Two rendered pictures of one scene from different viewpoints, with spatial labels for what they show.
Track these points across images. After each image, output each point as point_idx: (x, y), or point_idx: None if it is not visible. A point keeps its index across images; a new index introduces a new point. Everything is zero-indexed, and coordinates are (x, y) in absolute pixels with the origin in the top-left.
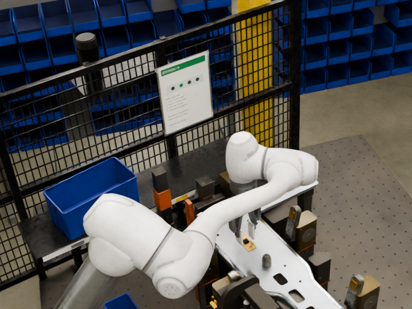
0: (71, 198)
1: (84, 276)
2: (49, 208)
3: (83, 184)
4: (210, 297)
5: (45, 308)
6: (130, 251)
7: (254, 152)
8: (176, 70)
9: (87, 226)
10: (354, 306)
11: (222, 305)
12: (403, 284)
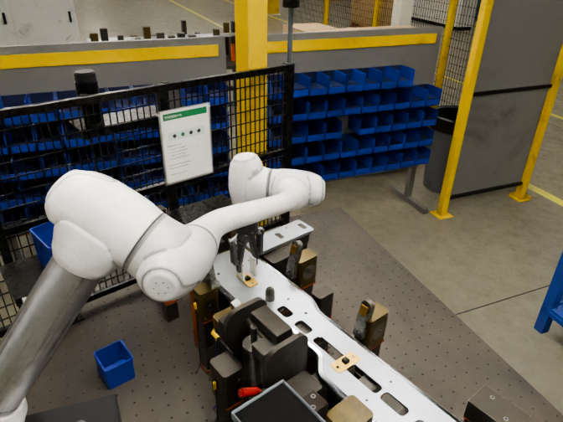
0: None
1: (44, 280)
2: (36, 248)
3: None
4: (210, 338)
5: None
6: (106, 236)
7: (259, 171)
8: (178, 117)
9: (49, 206)
10: (364, 334)
11: (226, 331)
12: (395, 324)
